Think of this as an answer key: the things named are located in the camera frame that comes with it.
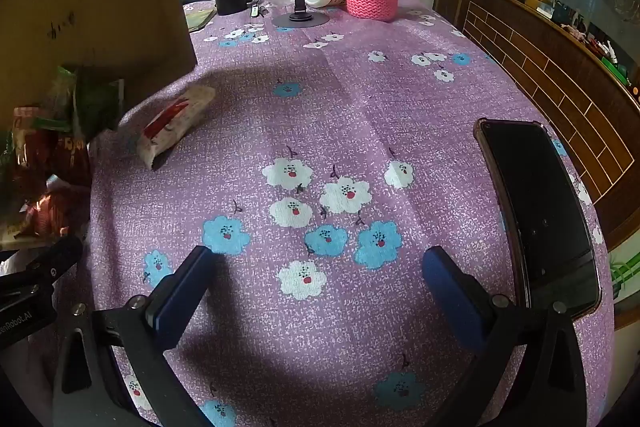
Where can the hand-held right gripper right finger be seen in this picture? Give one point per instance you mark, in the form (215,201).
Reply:
(450,292)

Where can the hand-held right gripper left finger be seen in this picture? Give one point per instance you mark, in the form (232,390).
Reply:
(185,292)

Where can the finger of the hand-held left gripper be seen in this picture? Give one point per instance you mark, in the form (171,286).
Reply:
(55,254)

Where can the pile of snack packets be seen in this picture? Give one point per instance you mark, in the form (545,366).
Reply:
(30,142)

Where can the brown cardboard box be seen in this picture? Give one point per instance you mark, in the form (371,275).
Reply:
(100,7)

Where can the black smartphone clear case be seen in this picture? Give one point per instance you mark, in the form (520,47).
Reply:
(540,207)

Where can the white snack packet red label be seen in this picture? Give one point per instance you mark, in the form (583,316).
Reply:
(175,122)

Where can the green striped object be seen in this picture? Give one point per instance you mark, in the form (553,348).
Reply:
(620,274)

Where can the purple floral tablecloth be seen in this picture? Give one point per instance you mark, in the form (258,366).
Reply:
(350,107)

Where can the brown brick-pattern wooden cabinet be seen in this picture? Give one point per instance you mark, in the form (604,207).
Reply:
(550,82)

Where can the green yellow booklet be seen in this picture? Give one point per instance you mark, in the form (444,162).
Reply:
(200,19)

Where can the row of small shelf items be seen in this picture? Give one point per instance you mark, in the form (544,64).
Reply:
(590,37)

